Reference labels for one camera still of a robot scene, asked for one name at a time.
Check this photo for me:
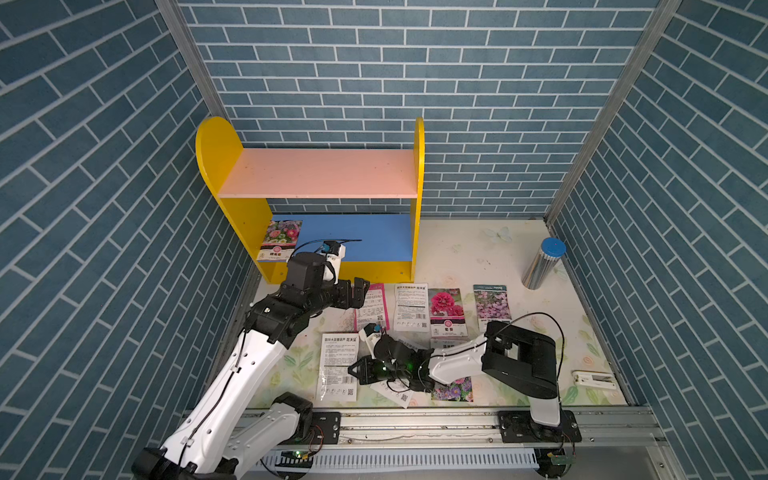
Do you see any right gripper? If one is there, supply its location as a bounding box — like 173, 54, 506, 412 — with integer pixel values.
346, 357, 412, 385

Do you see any pink-bordered seed bag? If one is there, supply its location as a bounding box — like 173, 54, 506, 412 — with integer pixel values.
354, 283, 390, 331

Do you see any white back-side seed bag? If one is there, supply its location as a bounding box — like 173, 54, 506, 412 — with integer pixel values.
316, 333, 359, 403

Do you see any white text gourd seed bag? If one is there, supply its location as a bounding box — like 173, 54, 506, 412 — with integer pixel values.
394, 283, 430, 333

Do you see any red peony seed bag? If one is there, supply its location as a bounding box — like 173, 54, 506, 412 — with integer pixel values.
428, 288, 468, 339

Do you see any candy chrysanthemum seed bag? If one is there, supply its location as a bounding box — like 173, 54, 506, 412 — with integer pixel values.
257, 220, 302, 262

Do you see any colourful flower seed bag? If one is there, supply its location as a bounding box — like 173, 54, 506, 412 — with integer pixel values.
431, 377, 474, 403

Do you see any purple flower seed bag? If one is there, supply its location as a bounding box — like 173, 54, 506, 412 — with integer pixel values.
473, 284, 512, 332

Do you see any green gourd seed bag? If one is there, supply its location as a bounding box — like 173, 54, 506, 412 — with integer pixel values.
370, 381, 414, 409

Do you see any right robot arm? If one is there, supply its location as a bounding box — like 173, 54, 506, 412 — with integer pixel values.
347, 321, 582, 445

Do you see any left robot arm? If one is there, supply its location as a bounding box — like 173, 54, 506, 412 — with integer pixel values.
131, 241, 370, 479

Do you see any yellow wooden shelf unit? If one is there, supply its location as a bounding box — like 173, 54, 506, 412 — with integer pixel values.
196, 117, 425, 284

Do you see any floral table mat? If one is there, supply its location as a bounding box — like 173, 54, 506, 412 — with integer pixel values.
239, 218, 625, 409

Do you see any steel bottle blue cap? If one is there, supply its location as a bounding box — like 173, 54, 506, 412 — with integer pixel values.
522, 237, 567, 290

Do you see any white remote device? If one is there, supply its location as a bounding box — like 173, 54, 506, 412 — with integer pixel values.
572, 370, 618, 390

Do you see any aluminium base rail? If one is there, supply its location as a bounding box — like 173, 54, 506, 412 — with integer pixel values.
158, 406, 667, 480

